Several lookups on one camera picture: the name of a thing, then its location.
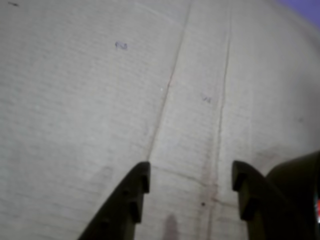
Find black round plastic bowl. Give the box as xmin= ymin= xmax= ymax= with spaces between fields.
xmin=265 ymin=151 xmax=320 ymax=240

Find red lego block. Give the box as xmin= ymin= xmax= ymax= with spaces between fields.
xmin=314 ymin=198 xmax=320 ymax=225

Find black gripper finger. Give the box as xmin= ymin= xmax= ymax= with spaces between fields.
xmin=76 ymin=161 xmax=151 ymax=240
xmin=231 ymin=159 xmax=301 ymax=240

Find large flat cardboard sheet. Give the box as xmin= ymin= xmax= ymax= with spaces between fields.
xmin=0 ymin=0 xmax=320 ymax=240

